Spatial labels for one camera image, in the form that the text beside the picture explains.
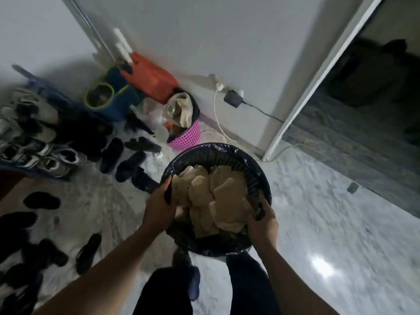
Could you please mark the red cloth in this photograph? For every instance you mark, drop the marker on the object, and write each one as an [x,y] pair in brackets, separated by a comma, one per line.
[147,78]

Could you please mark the person's right hand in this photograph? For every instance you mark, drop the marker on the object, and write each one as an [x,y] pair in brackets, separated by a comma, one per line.
[264,229]

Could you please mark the person's left hand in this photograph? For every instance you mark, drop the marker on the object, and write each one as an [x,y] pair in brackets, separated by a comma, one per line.
[159,213]

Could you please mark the brown paper piece white label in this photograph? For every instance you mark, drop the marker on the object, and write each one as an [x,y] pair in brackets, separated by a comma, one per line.
[229,203]

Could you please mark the small dark rectangular plate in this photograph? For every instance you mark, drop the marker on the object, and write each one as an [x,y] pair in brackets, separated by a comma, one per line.
[353,188]

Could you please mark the black bin with liner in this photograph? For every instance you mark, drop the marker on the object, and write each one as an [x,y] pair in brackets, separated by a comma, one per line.
[236,162]

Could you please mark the person's left dark slide sandal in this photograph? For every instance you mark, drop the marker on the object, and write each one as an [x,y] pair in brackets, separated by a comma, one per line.
[194,285]

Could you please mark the navy trouser leg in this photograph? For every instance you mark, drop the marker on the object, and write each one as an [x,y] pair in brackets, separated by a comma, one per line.
[164,291]
[249,285]

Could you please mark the long grey metal strip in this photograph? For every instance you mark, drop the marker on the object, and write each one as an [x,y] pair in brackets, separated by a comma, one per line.
[88,26]

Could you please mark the white plug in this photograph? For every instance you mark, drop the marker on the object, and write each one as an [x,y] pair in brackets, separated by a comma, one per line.
[220,85]

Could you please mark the person's right forearm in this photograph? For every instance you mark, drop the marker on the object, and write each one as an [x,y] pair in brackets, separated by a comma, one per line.
[295,285]

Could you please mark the blue mop bucket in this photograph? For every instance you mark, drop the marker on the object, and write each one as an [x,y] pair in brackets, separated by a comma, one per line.
[115,104]

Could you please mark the row of grey sneakers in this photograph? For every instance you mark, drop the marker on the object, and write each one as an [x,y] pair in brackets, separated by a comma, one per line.
[49,160]

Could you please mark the blue metal shoe rack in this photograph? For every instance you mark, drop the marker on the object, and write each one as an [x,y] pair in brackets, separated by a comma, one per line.
[29,78]

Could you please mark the clear plastic wrap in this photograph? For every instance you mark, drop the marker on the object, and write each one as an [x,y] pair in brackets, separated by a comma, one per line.
[149,109]

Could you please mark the black power adapter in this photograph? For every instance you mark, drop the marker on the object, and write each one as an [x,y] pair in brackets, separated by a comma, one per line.
[233,99]

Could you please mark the pile of black sandals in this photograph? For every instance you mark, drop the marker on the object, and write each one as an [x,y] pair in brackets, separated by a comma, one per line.
[42,200]

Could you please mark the person's left forearm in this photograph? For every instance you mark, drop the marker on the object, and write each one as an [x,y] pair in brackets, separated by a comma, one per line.
[98,278]

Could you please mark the crumpled clear plastic bag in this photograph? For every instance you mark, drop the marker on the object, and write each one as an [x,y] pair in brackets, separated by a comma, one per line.
[178,108]

